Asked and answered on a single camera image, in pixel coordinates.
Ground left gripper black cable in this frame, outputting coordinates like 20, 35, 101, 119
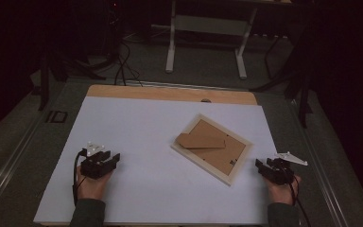
72, 149, 88, 206

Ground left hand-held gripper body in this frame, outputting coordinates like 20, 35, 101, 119
80, 141, 118, 181

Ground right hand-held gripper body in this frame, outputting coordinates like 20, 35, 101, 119
262, 151, 309, 186

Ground metal floor rail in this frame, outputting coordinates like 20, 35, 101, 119
0, 114, 46, 216
286, 97, 352, 227

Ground person's left hand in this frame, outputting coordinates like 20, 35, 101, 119
76, 165, 113, 201

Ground black floor socket plate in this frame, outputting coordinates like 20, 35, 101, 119
44, 110, 69, 124

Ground white metal desk frame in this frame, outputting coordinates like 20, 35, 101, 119
164, 0, 260, 80

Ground wooden picture frame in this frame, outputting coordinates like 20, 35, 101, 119
170, 113, 254, 187

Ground white paper sheet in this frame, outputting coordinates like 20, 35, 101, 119
32, 96, 302, 226

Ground black floor cables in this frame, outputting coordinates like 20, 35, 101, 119
112, 40, 145, 87

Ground black metal stand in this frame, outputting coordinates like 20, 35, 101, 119
37, 46, 108, 112
249, 18, 315, 129

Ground person's right hand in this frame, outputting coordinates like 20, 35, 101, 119
266, 175, 303, 206

